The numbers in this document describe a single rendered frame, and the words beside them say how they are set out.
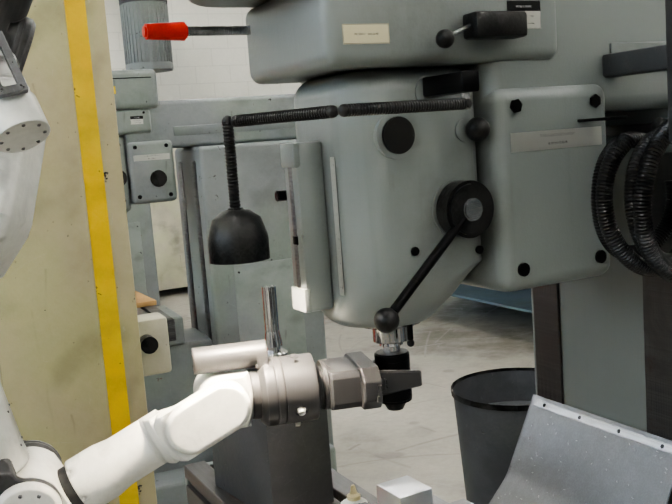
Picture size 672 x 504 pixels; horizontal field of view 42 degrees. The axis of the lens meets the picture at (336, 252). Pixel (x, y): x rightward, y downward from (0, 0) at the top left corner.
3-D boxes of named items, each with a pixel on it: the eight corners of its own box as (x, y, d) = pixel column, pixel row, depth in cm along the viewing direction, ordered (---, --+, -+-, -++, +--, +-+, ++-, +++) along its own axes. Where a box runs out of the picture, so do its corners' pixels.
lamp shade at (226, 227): (196, 263, 103) (191, 211, 103) (239, 254, 109) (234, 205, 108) (240, 265, 99) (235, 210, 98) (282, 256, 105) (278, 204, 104)
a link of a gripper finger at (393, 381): (420, 388, 116) (375, 394, 115) (419, 365, 116) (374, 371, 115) (424, 391, 115) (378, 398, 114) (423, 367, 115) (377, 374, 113)
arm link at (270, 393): (292, 432, 111) (201, 445, 109) (279, 410, 121) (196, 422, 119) (284, 344, 110) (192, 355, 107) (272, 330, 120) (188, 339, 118)
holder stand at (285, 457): (273, 523, 144) (263, 405, 142) (214, 485, 162) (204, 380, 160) (334, 502, 151) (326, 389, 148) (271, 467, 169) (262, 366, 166)
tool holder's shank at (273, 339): (261, 351, 150) (255, 286, 148) (278, 347, 151) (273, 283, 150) (269, 354, 147) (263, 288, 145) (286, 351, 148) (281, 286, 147)
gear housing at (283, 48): (329, 66, 96) (322, -28, 95) (247, 86, 118) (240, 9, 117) (564, 58, 111) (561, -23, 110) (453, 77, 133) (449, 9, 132)
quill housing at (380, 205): (368, 343, 104) (349, 67, 100) (295, 317, 122) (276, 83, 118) (498, 317, 112) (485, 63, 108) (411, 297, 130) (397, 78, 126)
